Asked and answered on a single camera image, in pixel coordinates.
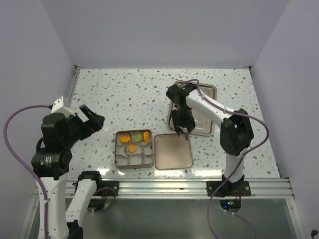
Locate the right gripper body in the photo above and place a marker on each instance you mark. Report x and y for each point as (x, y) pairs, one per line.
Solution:
(184, 115)

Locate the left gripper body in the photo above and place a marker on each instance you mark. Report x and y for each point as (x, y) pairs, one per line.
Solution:
(78, 129)

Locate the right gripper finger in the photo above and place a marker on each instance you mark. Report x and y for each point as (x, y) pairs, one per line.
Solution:
(190, 126)
(175, 121)

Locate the metal tongs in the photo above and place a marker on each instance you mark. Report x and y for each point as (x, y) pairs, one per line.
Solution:
(186, 134)

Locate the orange animal cookie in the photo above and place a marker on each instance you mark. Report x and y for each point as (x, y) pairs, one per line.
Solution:
(125, 139)

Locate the orange fish cookie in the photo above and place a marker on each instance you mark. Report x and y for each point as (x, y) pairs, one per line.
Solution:
(146, 137)

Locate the green round cookie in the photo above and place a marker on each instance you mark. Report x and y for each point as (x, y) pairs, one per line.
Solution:
(138, 137)

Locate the orange swirl cookie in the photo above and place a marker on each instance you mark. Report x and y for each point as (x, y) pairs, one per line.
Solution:
(132, 148)

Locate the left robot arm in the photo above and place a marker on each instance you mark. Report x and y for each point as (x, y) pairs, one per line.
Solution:
(60, 131)

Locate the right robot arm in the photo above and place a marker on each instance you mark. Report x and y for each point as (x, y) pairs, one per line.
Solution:
(236, 131)

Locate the silver metal tray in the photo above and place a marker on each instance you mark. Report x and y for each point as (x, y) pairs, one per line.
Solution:
(203, 125)

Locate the gold tin lid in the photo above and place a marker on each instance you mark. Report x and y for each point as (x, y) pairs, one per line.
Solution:
(172, 152)

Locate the gold cookie tin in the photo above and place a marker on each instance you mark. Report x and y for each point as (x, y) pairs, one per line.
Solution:
(142, 159)

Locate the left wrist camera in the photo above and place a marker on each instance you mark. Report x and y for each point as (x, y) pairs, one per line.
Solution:
(60, 105)

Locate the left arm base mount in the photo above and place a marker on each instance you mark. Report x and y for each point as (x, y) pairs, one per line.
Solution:
(110, 189)

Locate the aluminium front rail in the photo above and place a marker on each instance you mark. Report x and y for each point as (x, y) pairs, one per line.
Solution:
(199, 189)

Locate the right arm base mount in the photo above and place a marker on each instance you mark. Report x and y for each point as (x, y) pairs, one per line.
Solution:
(229, 189)

